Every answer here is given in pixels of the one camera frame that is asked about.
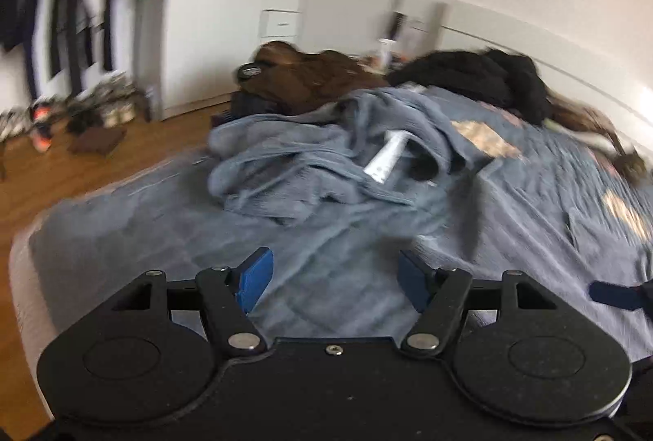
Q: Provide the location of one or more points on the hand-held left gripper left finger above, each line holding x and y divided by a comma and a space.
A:
255, 275

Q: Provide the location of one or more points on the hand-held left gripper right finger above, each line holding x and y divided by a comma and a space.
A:
413, 280

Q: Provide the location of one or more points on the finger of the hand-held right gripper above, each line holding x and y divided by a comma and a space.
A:
620, 295

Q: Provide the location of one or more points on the crumpled grey towel white tag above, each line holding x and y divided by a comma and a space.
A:
306, 165

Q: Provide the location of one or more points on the blue-grey printed quilt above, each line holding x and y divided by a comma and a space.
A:
510, 227

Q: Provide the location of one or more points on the tabby cat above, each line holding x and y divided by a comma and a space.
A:
630, 160

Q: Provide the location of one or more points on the black bedside box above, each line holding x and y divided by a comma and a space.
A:
224, 118

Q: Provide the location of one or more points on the beige folded blankets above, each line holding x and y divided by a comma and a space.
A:
576, 119

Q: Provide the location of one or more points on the brown jacket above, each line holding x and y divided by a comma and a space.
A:
311, 79

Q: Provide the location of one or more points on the brown mat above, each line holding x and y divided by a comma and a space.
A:
97, 140

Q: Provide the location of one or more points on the black jacket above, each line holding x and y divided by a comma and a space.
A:
469, 74

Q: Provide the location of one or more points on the pile of shoes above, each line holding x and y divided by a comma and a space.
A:
109, 107

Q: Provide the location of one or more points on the white spray bottle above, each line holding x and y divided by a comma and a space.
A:
385, 51

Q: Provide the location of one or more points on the white wardrobe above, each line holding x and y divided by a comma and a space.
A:
204, 38

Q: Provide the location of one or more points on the white drawer unit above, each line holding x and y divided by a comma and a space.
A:
279, 24

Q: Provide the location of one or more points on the white headboard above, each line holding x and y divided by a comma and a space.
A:
561, 43

